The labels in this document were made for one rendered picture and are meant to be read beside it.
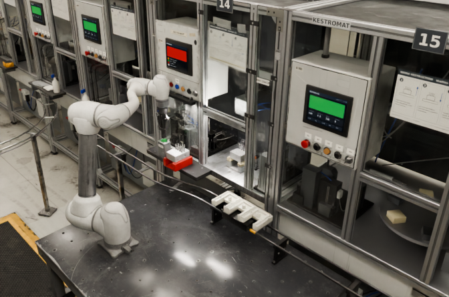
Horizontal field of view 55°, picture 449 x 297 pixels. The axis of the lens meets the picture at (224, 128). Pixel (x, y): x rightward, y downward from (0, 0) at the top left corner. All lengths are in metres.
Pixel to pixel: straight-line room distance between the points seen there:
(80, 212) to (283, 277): 1.19
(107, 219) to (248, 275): 0.83
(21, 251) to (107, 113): 1.87
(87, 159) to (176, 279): 0.82
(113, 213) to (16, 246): 1.61
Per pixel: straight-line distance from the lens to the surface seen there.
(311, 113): 2.16
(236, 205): 2.63
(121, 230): 2.56
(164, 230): 2.77
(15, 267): 3.80
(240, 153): 2.87
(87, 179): 2.58
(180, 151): 2.93
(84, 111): 2.45
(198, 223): 2.81
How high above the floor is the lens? 2.40
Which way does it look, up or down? 25 degrees down
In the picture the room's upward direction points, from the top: 1 degrees clockwise
